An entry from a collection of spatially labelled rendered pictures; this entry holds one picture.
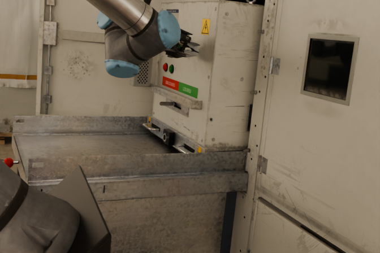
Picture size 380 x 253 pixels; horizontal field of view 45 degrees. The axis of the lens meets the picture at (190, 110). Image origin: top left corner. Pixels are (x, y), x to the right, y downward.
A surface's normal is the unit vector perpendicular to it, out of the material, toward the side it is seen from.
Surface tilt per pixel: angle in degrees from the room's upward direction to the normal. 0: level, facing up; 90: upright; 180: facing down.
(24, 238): 56
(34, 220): 44
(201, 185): 90
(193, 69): 90
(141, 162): 90
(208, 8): 90
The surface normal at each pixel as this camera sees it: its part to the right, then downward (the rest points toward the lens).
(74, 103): 0.00, 0.17
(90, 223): -0.59, -0.72
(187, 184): 0.41, 0.19
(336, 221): -0.90, -0.01
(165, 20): 0.81, -0.28
